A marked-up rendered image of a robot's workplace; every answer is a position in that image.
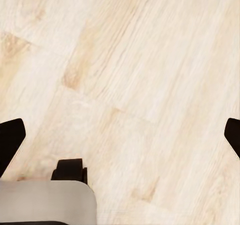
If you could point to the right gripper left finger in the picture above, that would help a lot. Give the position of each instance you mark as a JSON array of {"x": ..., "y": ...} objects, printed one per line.
[{"x": 12, "y": 134}]

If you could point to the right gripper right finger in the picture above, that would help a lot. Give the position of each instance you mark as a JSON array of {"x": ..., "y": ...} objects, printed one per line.
[{"x": 232, "y": 134}]

